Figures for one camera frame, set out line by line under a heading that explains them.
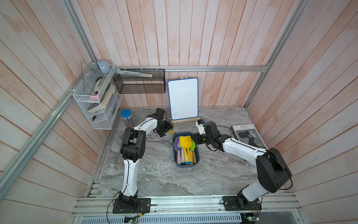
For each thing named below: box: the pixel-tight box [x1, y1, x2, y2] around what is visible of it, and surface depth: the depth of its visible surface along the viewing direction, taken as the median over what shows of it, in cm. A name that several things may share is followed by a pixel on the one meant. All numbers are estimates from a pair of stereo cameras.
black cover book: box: [230, 123, 269, 150], surface depth 100 cm
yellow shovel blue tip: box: [186, 135, 193, 165], surface depth 94 cm
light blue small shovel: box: [181, 148, 186, 166], surface depth 87 cm
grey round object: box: [96, 59, 111, 76], surface depth 84 cm
